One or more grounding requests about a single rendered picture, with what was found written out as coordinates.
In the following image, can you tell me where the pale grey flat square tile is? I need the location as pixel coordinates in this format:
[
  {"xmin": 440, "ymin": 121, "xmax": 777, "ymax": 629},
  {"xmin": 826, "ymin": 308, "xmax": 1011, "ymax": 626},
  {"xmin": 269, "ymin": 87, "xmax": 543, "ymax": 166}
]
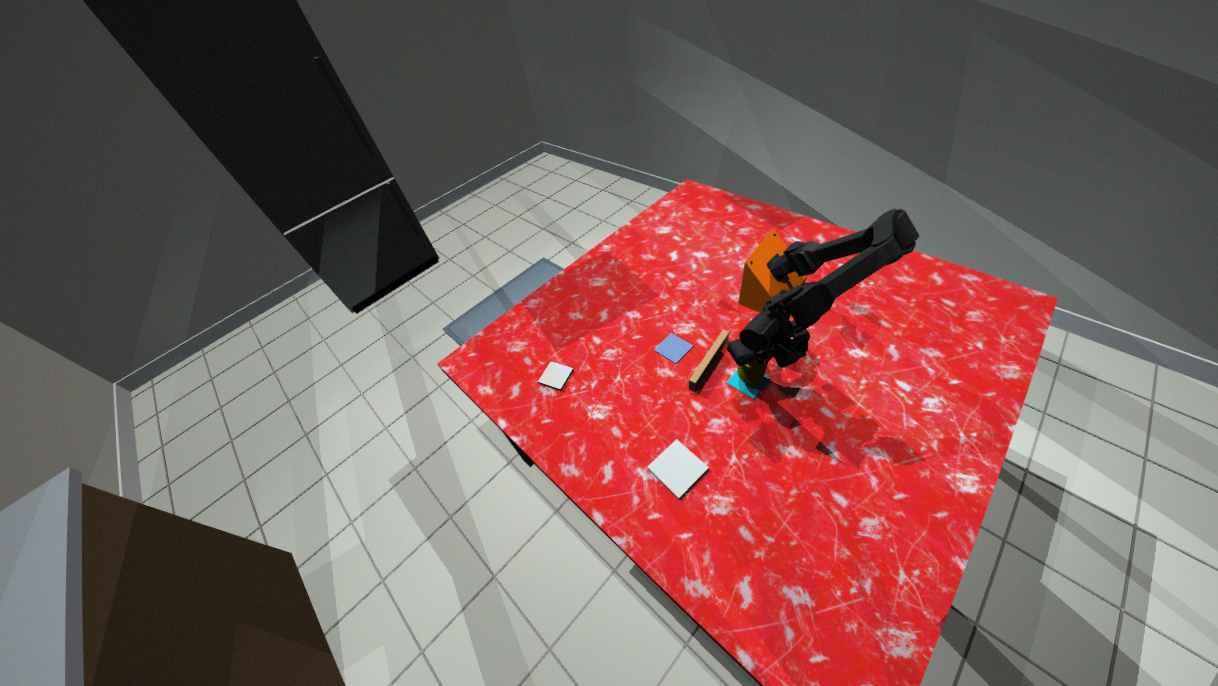
[{"xmin": 647, "ymin": 440, "xmax": 709, "ymax": 500}]

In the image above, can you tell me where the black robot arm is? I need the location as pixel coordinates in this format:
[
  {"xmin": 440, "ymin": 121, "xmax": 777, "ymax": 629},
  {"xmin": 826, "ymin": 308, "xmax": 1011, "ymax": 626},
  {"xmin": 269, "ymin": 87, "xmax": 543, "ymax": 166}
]
[{"xmin": 739, "ymin": 208, "xmax": 920, "ymax": 368}]

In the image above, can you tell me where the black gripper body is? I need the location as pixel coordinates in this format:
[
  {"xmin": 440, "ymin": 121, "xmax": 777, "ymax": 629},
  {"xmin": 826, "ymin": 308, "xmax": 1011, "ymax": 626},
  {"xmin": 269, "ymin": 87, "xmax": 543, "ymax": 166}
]
[{"xmin": 727, "ymin": 329, "xmax": 810, "ymax": 366}]

